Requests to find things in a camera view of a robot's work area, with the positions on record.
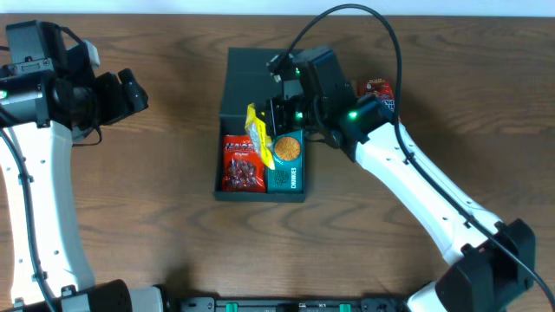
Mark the red Hello Panda box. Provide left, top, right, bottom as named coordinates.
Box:
left=356, top=79, right=395, bottom=111

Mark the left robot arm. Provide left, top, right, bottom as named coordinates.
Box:
left=1, top=20, right=171, bottom=312

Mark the black mounting rail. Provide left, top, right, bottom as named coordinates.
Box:
left=177, top=296, right=408, bottom=312

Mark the yellow Hacks candy bag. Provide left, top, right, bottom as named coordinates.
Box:
left=245, top=103, right=275, bottom=170

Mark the teal Chunkies cookie box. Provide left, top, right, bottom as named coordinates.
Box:
left=266, top=130, right=304, bottom=193

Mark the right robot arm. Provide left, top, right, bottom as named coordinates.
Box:
left=264, top=47, right=536, bottom=311

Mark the red Hacks candy bag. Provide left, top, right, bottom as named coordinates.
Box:
left=222, top=135, right=266, bottom=193

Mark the black gift box with lid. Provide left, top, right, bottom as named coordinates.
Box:
left=213, top=48, right=306, bottom=203

